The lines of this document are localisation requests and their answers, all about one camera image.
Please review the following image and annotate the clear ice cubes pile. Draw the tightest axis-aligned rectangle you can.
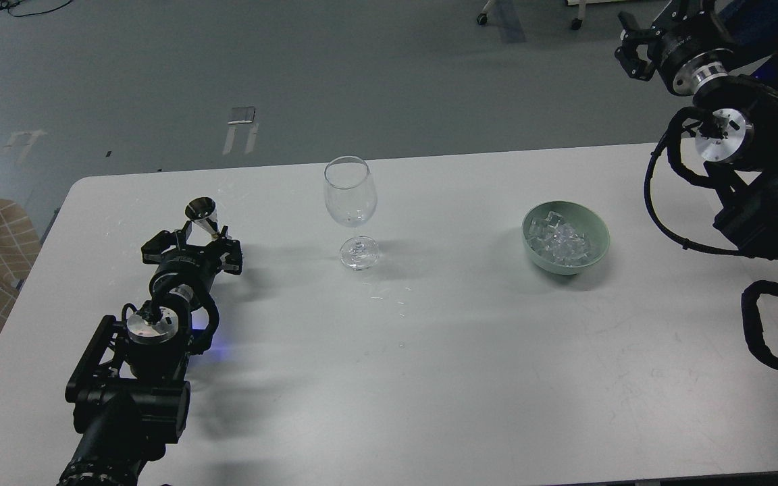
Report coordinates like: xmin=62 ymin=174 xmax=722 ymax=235
xmin=527 ymin=211 xmax=595 ymax=267

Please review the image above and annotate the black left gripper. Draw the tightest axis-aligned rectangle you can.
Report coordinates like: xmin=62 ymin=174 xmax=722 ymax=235
xmin=141 ymin=227 xmax=244 ymax=312

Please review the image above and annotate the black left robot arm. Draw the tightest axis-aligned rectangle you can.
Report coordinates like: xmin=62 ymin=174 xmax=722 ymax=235
xmin=57 ymin=223 xmax=243 ymax=485

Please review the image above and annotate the clear wine glass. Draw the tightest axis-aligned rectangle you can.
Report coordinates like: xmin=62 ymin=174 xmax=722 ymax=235
xmin=323 ymin=156 xmax=380 ymax=271

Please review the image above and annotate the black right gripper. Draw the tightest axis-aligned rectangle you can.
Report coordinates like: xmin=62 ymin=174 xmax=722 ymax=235
xmin=615 ymin=1 xmax=737 ymax=95

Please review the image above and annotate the steel cocktail jigger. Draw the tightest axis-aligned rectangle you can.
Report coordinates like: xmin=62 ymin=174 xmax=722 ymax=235
xmin=184 ymin=196 xmax=220 ymax=243

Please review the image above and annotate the green bowl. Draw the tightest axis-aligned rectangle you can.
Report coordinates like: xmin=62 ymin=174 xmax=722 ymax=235
xmin=521 ymin=200 xmax=611 ymax=275

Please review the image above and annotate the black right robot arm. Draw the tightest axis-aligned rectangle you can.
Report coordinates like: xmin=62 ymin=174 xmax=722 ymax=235
xmin=615 ymin=1 xmax=778 ymax=370

